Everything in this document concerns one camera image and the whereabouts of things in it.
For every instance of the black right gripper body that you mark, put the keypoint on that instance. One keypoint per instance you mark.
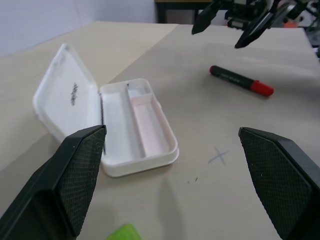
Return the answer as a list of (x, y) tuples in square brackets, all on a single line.
[(237, 15)]

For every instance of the white plastic case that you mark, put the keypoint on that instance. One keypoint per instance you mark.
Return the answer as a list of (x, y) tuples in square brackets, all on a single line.
[(72, 82)]

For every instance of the black table frame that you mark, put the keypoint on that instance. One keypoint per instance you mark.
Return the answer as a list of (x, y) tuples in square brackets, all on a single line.
[(172, 10)]

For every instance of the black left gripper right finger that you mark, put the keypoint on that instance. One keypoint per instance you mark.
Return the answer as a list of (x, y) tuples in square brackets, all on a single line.
[(282, 180)]

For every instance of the green highlighter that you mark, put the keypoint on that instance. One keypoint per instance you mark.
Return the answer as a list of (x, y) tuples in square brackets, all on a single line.
[(125, 233)]

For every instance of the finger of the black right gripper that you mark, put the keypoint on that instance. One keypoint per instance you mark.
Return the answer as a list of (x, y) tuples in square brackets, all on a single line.
[(203, 17), (255, 28)]

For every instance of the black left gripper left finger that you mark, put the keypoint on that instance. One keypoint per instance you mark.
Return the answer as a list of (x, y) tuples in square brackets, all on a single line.
[(62, 180)]

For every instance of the black marker with red cap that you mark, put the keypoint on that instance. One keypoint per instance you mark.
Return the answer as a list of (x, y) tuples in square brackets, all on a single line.
[(237, 80)]

